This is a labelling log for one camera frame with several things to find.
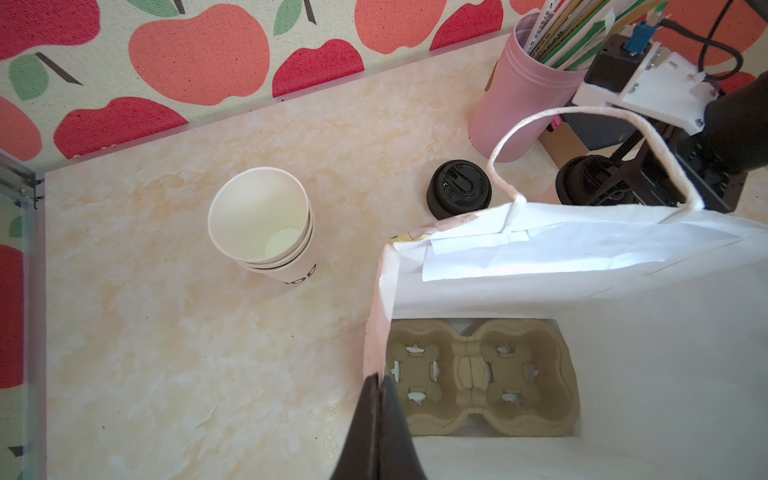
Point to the cartoon animal paper gift bag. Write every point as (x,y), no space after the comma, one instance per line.
(663,310)

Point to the brown cardboard napkin tray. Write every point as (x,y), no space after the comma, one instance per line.
(563,144)

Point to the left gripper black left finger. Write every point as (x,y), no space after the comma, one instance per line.
(359,455)

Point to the left aluminium corner post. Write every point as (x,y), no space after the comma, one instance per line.
(23,441)

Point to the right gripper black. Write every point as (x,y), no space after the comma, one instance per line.
(651,184)

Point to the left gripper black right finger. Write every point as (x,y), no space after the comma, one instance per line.
(398,459)

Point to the stack of white paper cups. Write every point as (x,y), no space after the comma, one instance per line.
(264,221)

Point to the pink cylindrical holder cup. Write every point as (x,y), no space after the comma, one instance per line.
(520,87)

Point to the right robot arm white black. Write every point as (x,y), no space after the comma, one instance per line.
(736,128)

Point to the stack of dark napkins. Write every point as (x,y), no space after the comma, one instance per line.
(594,131)

